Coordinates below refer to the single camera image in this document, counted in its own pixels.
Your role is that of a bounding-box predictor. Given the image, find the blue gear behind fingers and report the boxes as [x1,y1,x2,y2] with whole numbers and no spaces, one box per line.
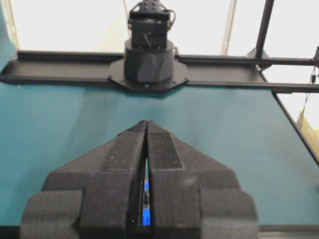
[141,181,151,227]

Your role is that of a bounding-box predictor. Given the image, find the black vertical frame post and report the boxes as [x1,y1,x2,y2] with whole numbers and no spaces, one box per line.
[246,0,275,65]

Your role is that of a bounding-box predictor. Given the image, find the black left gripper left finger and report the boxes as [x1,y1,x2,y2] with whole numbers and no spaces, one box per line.
[20,120,147,239]

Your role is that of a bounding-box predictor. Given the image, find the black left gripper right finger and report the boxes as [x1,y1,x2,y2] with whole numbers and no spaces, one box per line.
[147,121,259,239]

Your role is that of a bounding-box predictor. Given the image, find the black opposite robot arm base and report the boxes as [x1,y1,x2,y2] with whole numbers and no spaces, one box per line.
[109,0,188,93]

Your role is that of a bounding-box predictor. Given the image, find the black aluminium frame rail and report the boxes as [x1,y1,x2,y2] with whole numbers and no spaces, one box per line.
[0,51,319,94]

